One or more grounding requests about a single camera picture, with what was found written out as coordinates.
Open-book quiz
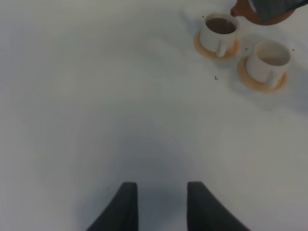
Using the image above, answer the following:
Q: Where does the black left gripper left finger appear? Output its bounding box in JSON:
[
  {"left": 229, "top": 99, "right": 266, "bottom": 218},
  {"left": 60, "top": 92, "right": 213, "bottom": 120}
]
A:
[{"left": 87, "top": 182, "right": 139, "bottom": 231}]

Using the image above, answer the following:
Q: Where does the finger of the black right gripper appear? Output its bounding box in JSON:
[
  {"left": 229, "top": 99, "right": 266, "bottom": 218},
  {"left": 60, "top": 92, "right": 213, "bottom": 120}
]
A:
[{"left": 251, "top": 0, "right": 308, "bottom": 22}]

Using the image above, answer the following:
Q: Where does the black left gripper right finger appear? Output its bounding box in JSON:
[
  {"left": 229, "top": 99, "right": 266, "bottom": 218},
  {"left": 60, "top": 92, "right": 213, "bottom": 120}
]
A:
[{"left": 187, "top": 181, "right": 249, "bottom": 231}]

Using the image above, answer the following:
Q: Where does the brown clay teapot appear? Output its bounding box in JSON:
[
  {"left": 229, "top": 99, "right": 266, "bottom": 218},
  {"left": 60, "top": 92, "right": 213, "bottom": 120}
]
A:
[{"left": 230, "top": 0, "right": 295, "bottom": 26}]

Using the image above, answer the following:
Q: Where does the white teacup near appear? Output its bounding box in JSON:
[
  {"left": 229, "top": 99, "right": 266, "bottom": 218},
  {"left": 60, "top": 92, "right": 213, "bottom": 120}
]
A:
[{"left": 246, "top": 40, "right": 291, "bottom": 89}]

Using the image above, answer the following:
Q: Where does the white teacup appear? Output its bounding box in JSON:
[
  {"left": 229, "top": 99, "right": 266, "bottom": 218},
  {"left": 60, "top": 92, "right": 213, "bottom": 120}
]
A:
[
  {"left": 200, "top": 13, "right": 240, "bottom": 58},
  {"left": 246, "top": 40, "right": 291, "bottom": 89}
]

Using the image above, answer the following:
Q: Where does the white teacup far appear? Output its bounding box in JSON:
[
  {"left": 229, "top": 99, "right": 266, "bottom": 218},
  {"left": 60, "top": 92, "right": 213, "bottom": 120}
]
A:
[{"left": 200, "top": 13, "right": 240, "bottom": 58}]

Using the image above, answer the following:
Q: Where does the orange saucer near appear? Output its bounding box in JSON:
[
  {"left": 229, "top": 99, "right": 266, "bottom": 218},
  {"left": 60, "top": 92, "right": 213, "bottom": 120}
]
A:
[{"left": 237, "top": 56, "right": 288, "bottom": 93}]

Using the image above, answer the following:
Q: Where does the orange saucer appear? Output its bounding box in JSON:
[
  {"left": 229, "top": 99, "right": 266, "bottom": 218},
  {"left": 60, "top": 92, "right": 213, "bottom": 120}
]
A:
[
  {"left": 237, "top": 56, "right": 288, "bottom": 93},
  {"left": 193, "top": 32, "right": 240, "bottom": 60}
]

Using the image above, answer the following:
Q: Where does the orange saucer far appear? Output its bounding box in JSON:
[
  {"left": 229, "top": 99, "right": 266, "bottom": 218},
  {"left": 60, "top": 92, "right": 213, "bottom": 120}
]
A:
[{"left": 193, "top": 32, "right": 240, "bottom": 60}]

